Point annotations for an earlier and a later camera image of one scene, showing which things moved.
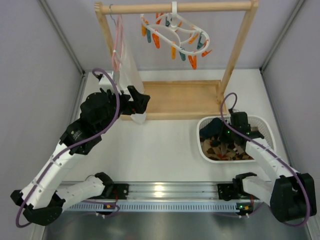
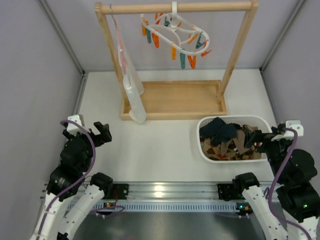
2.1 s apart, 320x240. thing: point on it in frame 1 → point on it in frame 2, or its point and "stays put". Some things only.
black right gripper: (225, 136) → (265, 139)
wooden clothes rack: (169, 99) stays put
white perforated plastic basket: (263, 125) stays put
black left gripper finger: (140, 101) → (105, 136)
